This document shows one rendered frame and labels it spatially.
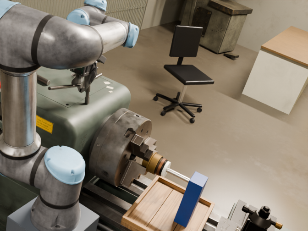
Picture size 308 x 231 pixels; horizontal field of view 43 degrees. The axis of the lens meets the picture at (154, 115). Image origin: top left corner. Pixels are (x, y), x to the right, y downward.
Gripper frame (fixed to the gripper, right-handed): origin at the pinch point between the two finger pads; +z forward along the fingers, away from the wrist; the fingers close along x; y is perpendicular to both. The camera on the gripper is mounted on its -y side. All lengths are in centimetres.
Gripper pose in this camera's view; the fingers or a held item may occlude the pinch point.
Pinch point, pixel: (82, 88)
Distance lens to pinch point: 150.7
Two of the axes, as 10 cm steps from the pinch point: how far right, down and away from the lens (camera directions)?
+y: -4.0, 3.4, -8.5
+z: -2.6, 8.5, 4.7
